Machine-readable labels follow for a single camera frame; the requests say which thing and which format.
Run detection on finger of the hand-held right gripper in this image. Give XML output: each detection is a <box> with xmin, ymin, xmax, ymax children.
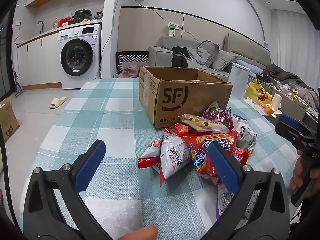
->
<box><xmin>275</xmin><ymin>122</ymin><xmax>303</xmax><ymax>143</ymax></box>
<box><xmin>279</xmin><ymin>114</ymin><xmax>300</xmax><ymax>130</ymax></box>

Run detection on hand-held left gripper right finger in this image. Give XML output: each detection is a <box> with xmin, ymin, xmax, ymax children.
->
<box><xmin>200</xmin><ymin>142</ymin><xmax>290</xmax><ymax>240</ymax></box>

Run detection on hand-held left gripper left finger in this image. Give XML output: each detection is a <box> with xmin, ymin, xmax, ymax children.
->
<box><xmin>23</xmin><ymin>139</ymin><xmax>110</xmax><ymax>240</ymax></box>

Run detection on clear brown-dotted biscuit packet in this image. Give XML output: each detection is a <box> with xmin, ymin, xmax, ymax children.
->
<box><xmin>178</xmin><ymin>114</ymin><xmax>230</xmax><ymax>133</ymax></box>

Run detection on white snack packet red ends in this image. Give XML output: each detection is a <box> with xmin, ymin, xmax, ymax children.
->
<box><xmin>159</xmin><ymin>134</ymin><xmax>193</xmax><ymax>187</ymax></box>

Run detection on purple snack packet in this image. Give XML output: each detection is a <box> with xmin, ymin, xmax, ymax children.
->
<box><xmin>202</xmin><ymin>101</ymin><xmax>232</xmax><ymax>127</ymax></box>

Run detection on red and white snack packet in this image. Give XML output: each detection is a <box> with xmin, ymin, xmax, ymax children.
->
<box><xmin>137</xmin><ymin>135</ymin><xmax>165</xmax><ymax>174</ymax></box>

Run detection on brown cardboard box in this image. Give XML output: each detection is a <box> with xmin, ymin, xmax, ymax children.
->
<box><xmin>139</xmin><ymin>66</ymin><xmax>233</xmax><ymax>130</ymax></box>

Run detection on person's right hand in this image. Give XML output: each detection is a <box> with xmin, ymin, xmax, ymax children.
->
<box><xmin>290</xmin><ymin>149</ymin><xmax>320</xmax><ymax>198</ymax></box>

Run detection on person's left hand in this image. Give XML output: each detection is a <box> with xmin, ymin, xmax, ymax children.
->
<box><xmin>117</xmin><ymin>226</ymin><xmax>158</xmax><ymax>240</ymax></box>

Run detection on small red snack packet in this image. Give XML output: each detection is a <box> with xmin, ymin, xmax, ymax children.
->
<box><xmin>232</xmin><ymin>147</ymin><xmax>249</xmax><ymax>165</ymax></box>

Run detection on white paper roll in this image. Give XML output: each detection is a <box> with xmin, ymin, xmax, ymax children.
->
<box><xmin>271</xmin><ymin>92</ymin><xmax>283</xmax><ymax>110</ymax></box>

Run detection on orange food wrapper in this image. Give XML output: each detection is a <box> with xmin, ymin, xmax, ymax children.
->
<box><xmin>260</xmin><ymin>104</ymin><xmax>275</xmax><ymax>117</ymax></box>

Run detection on white crinkled snack packet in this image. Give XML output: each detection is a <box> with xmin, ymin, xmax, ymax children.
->
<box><xmin>216</xmin><ymin>182</ymin><xmax>258</xmax><ymax>228</ymax></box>

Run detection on yellow plastic bag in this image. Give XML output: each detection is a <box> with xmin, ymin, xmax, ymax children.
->
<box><xmin>244</xmin><ymin>79</ymin><xmax>273</xmax><ymax>107</ymax></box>

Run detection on dark jacket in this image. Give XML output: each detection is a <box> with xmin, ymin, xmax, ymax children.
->
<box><xmin>265</xmin><ymin>64</ymin><xmax>315</xmax><ymax>98</ymax></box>

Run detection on black device with label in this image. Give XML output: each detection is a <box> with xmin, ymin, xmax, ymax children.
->
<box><xmin>256</xmin><ymin>72</ymin><xmax>272</xmax><ymax>83</ymax></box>

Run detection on white waste bin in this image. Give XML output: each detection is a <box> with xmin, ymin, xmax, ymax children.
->
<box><xmin>229</xmin><ymin>63</ymin><xmax>250</xmax><ymax>97</ymax></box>

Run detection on light blue blanket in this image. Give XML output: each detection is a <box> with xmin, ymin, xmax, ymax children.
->
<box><xmin>236</xmin><ymin>59</ymin><xmax>265</xmax><ymax>73</ymax></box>

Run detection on beige slipper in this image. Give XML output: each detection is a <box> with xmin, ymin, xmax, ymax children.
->
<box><xmin>49</xmin><ymin>96</ymin><xmax>68</xmax><ymax>109</ymax></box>

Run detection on white curtain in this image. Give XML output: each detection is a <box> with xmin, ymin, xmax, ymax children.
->
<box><xmin>271</xmin><ymin>9</ymin><xmax>320</xmax><ymax>80</ymax></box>

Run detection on white washing machine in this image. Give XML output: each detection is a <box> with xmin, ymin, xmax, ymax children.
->
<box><xmin>58</xmin><ymin>24</ymin><xmax>102</xmax><ymax>90</ymax></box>

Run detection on grey cushion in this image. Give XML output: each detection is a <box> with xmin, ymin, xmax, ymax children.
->
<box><xmin>211</xmin><ymin>49</ymin><xmax>238</xmax><ymax>72</ymax></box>
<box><xmin>199</xmin><ymin>41</ymin><xmax>220</xmax><ymax>67</ymax></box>

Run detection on printed cardboard box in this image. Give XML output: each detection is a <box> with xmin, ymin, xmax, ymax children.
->
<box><xmin>0</xmin><ymin>99</ymin><xmax>20</xmax><ymax>143</ymax></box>

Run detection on pink cloth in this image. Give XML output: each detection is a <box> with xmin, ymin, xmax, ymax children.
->
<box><xmin>117</xmin><ymin>65</ymin><xmax>139</xmax><ymax>78</ymax></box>

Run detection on grey floor mop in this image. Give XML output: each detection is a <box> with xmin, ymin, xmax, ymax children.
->
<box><xmin>14</xmin><ymin>71</ymin><xmax>25</xmax><ymax>98</ymax></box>

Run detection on grey garment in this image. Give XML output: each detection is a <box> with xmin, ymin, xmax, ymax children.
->
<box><xmin>186</xmin><ymin>47</ymin><xmax>212</xmax><ymax>70</ymax></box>

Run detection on white kitchen cabinet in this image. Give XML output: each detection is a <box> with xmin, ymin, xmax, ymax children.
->
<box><xmin>16</xmin><ymin>31</ymin><xmax>62</xmax><ymax>88</ymax></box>

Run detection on black garment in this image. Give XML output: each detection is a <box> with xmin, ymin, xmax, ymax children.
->
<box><xmin>171</xmin><ymin>46</ymin><xmax>190</xmax><ymax>68</ymax></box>

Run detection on grey sofa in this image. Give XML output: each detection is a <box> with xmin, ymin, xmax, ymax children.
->
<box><xmin>149</xmin><ymin>32</ymin><xmax>272</xmax><ymax>83</ymax></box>

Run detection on glass balcony door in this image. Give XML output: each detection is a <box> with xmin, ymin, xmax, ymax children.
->
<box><xmin>0</xmin><ymin>5</ymin><xmax>14</xmax><ymax>100</ymax></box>

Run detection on red box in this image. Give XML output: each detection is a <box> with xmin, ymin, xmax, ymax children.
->
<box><xmin>58</xmin><ymin>16</ymin><xmax>73</xmax><ymax>27</ymax></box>

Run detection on black pressure cooker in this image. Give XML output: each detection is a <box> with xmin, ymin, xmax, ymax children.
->
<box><xmin>74</xmin><ymin>9</ymin><xmax>92</xmax><ymax>22</ymax></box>

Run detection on black wall cable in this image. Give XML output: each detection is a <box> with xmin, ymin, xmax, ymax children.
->
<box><xmin>117</xmin><ymin>0</ymin><xmax>200</xmax><ymax>42</ymax></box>

